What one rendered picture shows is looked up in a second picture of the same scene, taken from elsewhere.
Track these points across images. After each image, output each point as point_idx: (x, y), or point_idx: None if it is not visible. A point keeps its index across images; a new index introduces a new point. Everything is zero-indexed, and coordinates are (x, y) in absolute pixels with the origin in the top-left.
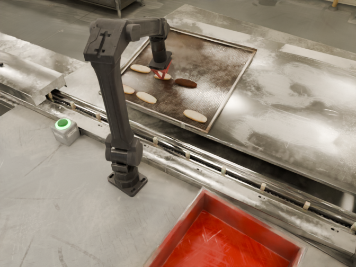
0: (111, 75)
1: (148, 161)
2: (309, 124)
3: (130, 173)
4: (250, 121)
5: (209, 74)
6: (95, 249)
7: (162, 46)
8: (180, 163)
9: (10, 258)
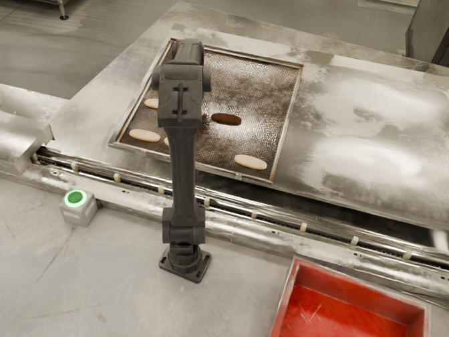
0: (192, 141)
1: (206, 231)
2: (387, 156)
3: (195, 254)
4: (319, 160)
5: (252, 103)
6: None
7: None
8: (249, 228)
9: None
